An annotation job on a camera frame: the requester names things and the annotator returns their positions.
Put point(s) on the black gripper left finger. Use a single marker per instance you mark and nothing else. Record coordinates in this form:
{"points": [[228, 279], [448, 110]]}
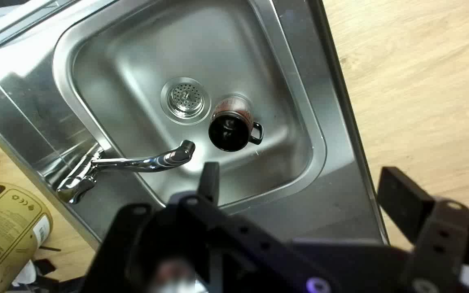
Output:
{"points": [[196, 242]]}

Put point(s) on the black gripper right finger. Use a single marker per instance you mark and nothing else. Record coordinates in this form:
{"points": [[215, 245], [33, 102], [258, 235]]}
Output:
{"points": [[438, 229]]}

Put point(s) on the chrome sink tap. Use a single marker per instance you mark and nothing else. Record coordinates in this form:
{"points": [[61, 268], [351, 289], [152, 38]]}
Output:
{"points": [[85, 174]]}

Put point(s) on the dark mug in sink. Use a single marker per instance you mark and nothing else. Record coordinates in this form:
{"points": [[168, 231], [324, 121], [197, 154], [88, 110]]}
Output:
{"points": [[233, 125]]}

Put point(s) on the round metal drain strainer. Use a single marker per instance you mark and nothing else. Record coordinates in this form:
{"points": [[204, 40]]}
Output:
{"points": [[184, 100]]}

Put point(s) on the stainless steel sink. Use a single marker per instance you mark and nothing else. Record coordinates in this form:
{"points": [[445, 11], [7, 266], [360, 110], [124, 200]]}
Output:
{"points": [[106, 104]]}

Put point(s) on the yellow printed cardboard box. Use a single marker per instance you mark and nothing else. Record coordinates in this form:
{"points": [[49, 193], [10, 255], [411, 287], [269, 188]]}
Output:
{"points": [[25, 226]]}

